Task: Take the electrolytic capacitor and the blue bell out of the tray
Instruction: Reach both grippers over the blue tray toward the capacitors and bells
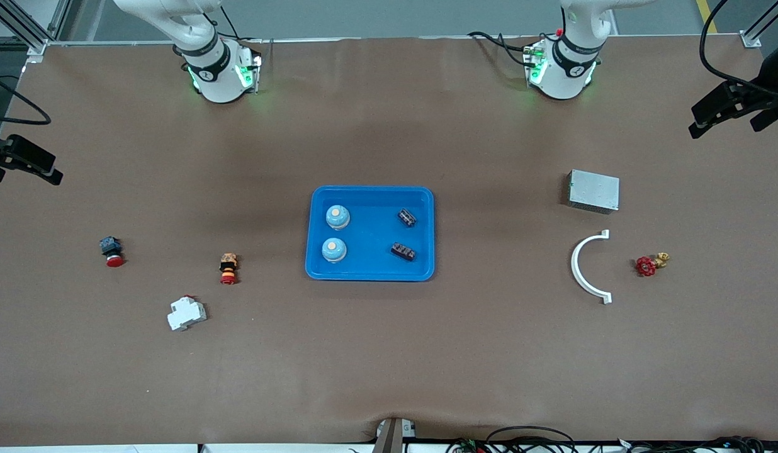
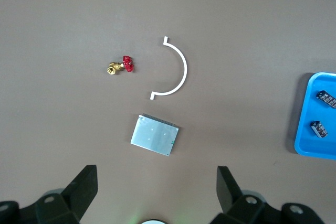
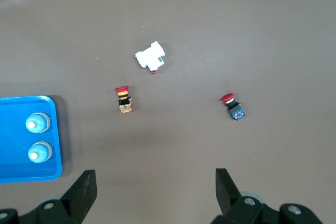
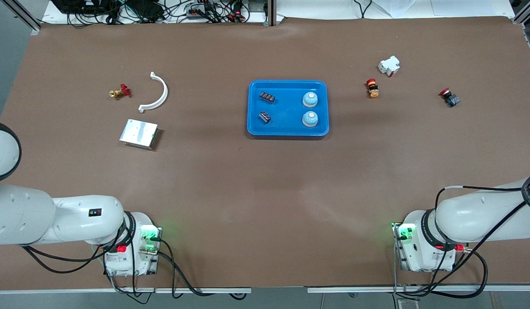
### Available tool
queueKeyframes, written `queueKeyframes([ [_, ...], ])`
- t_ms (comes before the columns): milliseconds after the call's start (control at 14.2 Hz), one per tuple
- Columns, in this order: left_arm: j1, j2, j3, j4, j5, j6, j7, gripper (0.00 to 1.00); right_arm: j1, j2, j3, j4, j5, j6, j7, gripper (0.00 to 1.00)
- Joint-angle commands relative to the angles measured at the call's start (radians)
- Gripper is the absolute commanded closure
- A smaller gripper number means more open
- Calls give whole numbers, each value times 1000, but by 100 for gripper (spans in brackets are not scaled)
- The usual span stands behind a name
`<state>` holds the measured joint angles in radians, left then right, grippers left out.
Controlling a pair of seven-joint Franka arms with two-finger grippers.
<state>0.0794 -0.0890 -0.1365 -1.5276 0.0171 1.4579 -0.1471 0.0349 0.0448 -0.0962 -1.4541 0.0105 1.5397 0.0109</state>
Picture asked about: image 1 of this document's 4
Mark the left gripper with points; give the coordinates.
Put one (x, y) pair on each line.
(771, 83)

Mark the blue bell with cream base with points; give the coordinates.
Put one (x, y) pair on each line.
(333, 250)
(338, 218)

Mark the dark cylindrical capacitor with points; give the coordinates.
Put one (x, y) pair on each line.
(407, 218)

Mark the dark terminal block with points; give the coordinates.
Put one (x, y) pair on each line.
(403, 251)

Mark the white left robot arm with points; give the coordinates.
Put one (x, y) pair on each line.
(565, 72)

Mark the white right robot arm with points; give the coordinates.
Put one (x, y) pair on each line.
(216, 72)

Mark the red emergency button dark body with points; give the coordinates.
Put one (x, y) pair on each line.
(110, 246)

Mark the grey metal box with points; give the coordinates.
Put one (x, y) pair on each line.
(593, 190)

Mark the brass valve with red handwheel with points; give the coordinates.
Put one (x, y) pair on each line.
(645, 267)

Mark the white circuit breaker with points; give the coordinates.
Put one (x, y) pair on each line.
(186, 313)

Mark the red button orange black body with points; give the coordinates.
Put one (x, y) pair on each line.
(228, 263)

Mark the blue plastic tray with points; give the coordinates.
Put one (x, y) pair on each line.
(370, 242)

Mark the brown table cover sheet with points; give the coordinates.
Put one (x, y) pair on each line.
(389, 352)

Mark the aluminium frame profile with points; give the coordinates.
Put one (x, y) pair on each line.
(751, 41)
(38, 47)

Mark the white curved plastic bracket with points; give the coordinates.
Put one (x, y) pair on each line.
(575, 264)

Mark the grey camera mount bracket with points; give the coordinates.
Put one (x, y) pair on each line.
(392, 437)

